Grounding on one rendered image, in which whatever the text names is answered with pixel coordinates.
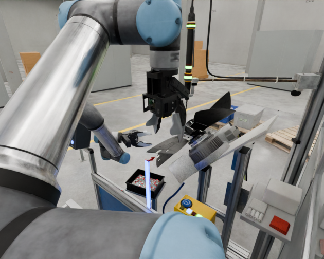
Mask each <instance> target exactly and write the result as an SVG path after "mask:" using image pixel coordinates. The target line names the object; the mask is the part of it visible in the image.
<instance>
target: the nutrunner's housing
mask: <svg viewBox="0 0 324 259"><path fill-rule="evenodd" d="M188 21H195V13H194V6H191V7H190V13H189V14H188ZM185 87H186V88H187V89H188V90H189V91H190V90H191V82H185ZM189 94H190V92H189Z"/></svg>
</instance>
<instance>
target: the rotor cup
mask: <svg viewBox="0 0 324 259"><path fill-rule="evenodd" d="M191 122H192V123H193V119H191V120H189V121H188V122H186V125H185V132H184V134H186V135H189V136H192V137H193V138H192V139H191V140H190V141H189V142H188V144H189V145H191V144H192V143H193V142H195V141H196V140H198V139H199V138H200V137H201V136H203V135H204V134H206V131H203V132H201V131H200V130H199V129H195V128H192V127H190V126H191V124H192V123H191Z"/></svg>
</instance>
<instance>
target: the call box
mask: <svg viewBox="0 0 324 259"><path fill-rule="evenodd" d="M185 198H186V199H188V200H190V201H191V206H189V207H185V208H184V209H183V210H181V209H180V207H181V205H182V201H183V200H184V199H185ZM182 206H183V205H182ZM188 209H190V210H192V212H193V211H194V212H195V213H197V215H198V214H199V215H200V216H202V217H204V218H206V219H208V220H210V221H211V222H212V223H213V224H214V222H215V217H216V213H217V212H216V210H214V209H212V208H210V207H208V206H207V205H205V204H203V203H201V202H199V201H197V200H196V199H194V198H192V197H190V196H188V195H185V196H184V197H183V198H182V199H181V200H180V201H179V202H178V203H177V204H176V205H175V206H174V212H181V213H183V214H185V215H188V216H193V215H191V213H192V212H191V213H190V214H189V213H188V212H187V210H188ZM197 215H196V216H197Z"/></svg>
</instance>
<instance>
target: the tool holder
mask: <svg viewBox="0 0 324 259"><path fill-rule="evenodd" d="M198 80H199V79H198V78H196V79H193V80H192V82H191V93H190V94H189V95H188V97H192V96H193V94H194V87H195V86H197V83H198Z"/></svg>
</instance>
